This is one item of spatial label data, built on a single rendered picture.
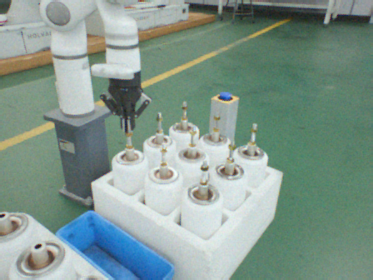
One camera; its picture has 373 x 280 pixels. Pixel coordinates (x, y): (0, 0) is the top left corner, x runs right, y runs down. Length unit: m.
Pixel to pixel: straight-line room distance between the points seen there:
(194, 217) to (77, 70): 0.51
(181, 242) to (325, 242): 0.49
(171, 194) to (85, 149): 0.35
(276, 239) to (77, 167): 0.64
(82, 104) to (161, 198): 0.38
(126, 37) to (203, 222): 0.43
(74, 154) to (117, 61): 0.41
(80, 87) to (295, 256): 0.76
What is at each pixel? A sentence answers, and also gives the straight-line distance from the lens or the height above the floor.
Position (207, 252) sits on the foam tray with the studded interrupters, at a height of 0.18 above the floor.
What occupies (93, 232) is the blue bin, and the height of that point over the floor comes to 0.05.
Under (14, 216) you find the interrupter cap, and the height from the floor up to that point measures 0.25.
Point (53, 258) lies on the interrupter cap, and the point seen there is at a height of 0.25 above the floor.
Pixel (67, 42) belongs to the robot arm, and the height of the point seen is 0.51.
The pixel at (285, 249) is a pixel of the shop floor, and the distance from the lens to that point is 1.00.
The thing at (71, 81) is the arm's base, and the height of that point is 0.41.
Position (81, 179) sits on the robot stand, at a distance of 1.06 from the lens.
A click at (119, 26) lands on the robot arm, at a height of 0.59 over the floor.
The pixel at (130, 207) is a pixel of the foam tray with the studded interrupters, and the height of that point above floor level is 0.18.
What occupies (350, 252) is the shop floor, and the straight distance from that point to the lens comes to 1.07.
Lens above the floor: 0.70
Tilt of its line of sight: 29 degrees down
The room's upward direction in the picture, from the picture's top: 2 degrees clockwise
